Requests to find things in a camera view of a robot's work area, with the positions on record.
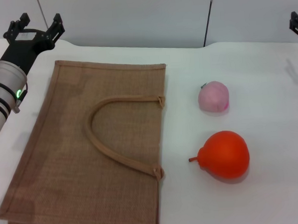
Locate pink peach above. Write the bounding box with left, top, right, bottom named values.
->
left=197, top=80, right=231, bottom=113

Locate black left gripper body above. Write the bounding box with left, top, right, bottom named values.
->
left=0, top=26, right=55, bottom=76

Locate brown jute handbag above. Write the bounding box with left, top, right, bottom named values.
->
left=0, top=54, right=175, bottom=224

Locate orange fruit with stem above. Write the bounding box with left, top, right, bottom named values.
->
left=187, top=129, right=252, bottom=182

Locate left arm grey cable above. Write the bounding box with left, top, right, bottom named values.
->
left=11, top=82, right=30, bottom=114

